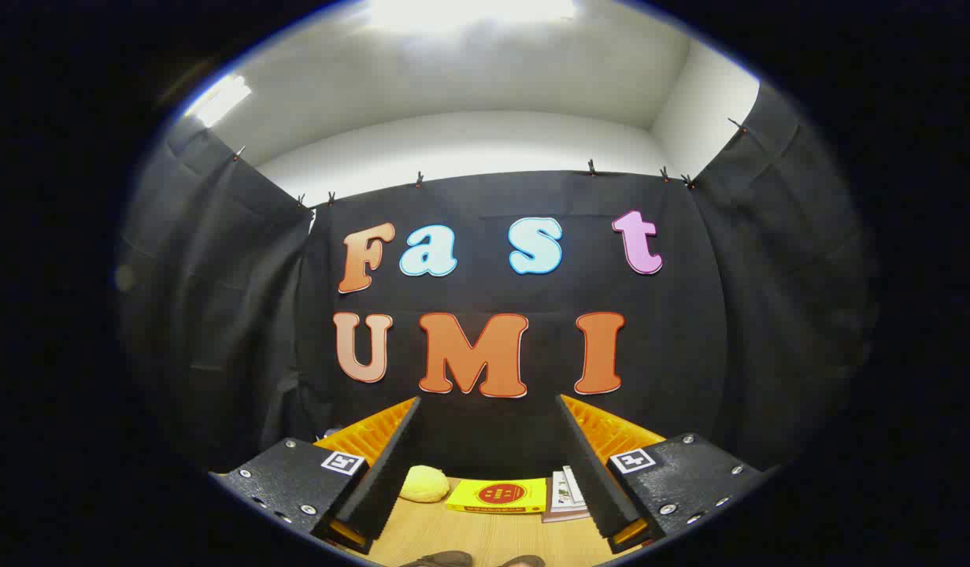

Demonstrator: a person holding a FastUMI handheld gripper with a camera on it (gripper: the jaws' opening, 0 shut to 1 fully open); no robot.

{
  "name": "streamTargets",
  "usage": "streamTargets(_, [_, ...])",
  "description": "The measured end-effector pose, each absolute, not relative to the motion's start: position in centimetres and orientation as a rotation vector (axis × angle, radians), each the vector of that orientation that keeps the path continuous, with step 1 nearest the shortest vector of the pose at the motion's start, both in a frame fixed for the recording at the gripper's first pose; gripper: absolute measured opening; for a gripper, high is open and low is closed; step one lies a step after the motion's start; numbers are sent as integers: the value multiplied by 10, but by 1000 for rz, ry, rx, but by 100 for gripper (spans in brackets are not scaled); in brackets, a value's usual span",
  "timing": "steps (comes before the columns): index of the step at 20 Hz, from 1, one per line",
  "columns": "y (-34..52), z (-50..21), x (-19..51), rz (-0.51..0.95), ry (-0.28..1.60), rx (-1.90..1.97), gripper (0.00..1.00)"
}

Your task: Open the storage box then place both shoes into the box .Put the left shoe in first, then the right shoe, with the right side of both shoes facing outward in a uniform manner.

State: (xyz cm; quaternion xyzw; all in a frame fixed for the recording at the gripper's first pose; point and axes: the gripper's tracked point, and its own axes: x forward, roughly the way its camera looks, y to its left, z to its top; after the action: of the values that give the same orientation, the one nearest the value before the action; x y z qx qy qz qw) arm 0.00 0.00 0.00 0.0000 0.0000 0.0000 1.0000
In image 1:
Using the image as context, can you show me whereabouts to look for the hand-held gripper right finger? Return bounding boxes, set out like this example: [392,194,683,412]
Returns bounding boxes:
[554,394,772,555]

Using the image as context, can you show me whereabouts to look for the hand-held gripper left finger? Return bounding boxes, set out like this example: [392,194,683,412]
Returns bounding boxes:
[216,396,423,555]

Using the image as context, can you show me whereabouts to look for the yellow plush bun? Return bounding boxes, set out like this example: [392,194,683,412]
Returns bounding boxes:
[398,465,452,503]

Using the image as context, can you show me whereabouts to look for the yellow book with red circle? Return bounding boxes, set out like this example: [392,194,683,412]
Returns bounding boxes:
[445,477,549,515]

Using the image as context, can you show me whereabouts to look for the row of black cloth clips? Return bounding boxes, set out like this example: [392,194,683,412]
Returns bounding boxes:
[231,117,750,209]

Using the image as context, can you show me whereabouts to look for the ceiling light panel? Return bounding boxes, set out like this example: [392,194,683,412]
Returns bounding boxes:
[187,74,252,128]

